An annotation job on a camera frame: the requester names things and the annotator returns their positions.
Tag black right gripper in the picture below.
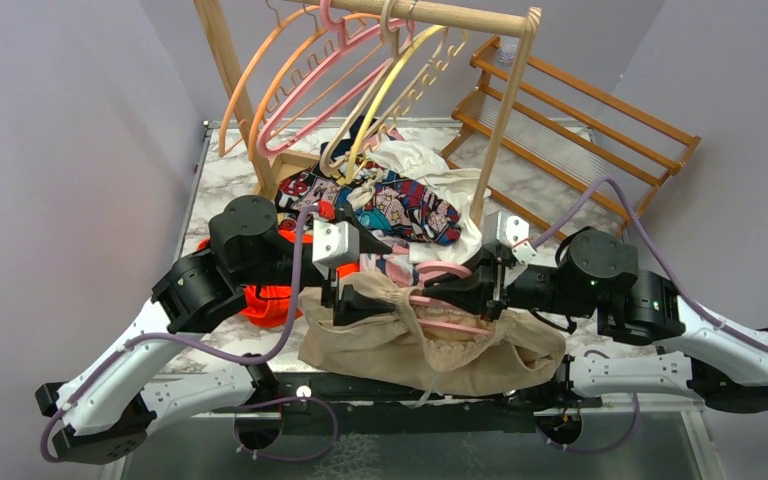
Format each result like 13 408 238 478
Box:
423 244 600 323

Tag pink hanger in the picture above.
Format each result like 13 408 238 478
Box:
409 261 492 335
250 1 405 158

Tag beige shorts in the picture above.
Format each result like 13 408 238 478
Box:
298 272 566 396

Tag orange mesh shorts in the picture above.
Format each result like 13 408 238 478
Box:
196 227 360 329

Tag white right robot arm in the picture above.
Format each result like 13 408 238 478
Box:
423 227 768 414

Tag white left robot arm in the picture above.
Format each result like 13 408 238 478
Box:
35 194 390 465

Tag comic print shorts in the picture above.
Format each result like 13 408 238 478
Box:
274 164 461 246

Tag yellow hanger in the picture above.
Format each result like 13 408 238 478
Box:
319 25 469 185

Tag inner orange hanger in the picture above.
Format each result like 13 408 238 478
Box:
235 4 380 158

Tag orange hanger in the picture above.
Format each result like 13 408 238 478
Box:
235 4 380 158
218 2 320 157

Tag beige hanger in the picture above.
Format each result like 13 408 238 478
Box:
317 0 448 172

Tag cream notched hanger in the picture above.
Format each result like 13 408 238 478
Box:
344 23 469 165

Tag outer orange hanger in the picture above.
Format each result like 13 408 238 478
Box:
218 2 320 157

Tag dark navy garment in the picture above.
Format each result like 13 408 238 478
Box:
330 115 365 160

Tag white garment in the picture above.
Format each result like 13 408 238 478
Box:
367 140 482 264

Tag orange wooden slatted shelf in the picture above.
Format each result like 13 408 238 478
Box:
439 36 703 266

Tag wooden clothes rack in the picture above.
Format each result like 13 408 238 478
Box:
192 0 544 227

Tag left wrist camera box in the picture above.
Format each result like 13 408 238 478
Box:
312 219 360 275

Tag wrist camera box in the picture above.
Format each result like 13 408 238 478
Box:
312 219 360 275
481 210 537 266

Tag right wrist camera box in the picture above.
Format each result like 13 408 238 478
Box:
481 210 537 266

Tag black mounting rail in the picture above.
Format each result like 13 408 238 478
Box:
216 365 603 463

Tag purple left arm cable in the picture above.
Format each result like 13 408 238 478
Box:
39 203 322 464

